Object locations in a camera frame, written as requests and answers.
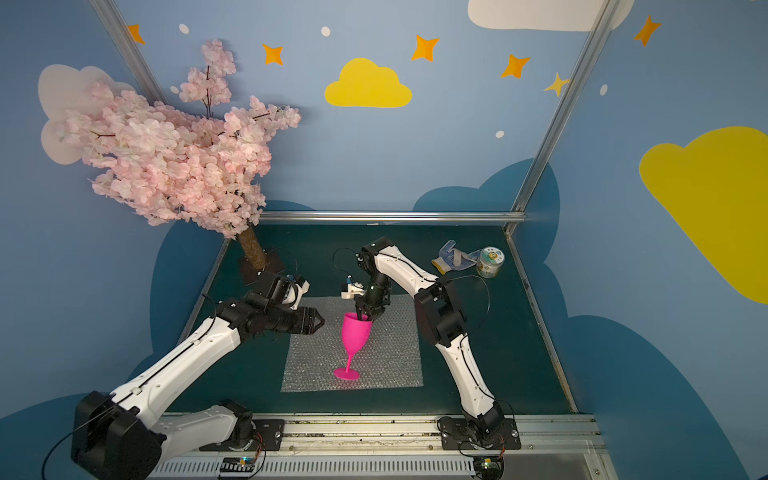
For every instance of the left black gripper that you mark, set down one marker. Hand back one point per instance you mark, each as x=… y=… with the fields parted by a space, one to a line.
x=300 y=320

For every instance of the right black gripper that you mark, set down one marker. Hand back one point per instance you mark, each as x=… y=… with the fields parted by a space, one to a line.
x=369 y=300

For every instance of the pink plastic wine glass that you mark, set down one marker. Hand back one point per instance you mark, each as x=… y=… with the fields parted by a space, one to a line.
x=353 y=339

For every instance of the clear bubble wrap sheet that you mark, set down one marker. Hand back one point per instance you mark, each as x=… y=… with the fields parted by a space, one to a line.
x=390 y=358

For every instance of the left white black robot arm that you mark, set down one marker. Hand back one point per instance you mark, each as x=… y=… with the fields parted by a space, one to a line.
x=123 y=434

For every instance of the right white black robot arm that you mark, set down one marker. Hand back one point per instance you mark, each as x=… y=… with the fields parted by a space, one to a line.
x=442 y=321

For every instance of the left controller circuit board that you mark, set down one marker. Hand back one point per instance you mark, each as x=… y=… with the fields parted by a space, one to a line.
x=237 y=467

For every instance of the controller circuit board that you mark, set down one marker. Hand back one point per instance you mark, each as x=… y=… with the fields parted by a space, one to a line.
x=487 y=468
x=237 y=467

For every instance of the pink cherry blossom tree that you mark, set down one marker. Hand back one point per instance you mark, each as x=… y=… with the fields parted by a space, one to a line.
x=169 y=165

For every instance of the right controller circuit board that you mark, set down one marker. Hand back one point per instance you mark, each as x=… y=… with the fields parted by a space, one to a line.
x=487 y=468

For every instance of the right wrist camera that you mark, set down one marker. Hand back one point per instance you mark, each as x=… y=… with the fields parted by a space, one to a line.
x=351 y=289

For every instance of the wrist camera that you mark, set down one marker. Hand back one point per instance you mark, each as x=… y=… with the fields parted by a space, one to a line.
x=284 y=290
x=351 y=289

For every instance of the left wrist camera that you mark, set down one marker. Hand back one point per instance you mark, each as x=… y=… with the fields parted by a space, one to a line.
x=284 y=290

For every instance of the rear aluminium frame bar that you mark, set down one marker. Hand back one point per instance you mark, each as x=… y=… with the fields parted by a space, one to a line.
x=369 y=217

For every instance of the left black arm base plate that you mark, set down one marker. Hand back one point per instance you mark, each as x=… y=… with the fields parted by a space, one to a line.
x=260 y=434

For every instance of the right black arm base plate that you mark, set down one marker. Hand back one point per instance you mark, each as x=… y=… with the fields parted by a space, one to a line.
x=458 y=434

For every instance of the aluminium front rail frame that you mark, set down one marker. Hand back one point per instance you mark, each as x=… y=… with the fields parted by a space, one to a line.
x=553 y=446

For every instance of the left aluminium frame post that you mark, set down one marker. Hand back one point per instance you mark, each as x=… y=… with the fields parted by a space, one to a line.
x=112 y=20

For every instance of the aluminium frame post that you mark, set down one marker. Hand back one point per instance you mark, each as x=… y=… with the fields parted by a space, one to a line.
x=112 y=20
x=583 y=68

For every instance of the right aluminium frame post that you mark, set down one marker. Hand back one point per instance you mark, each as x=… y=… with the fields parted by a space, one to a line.
x=583 y=68

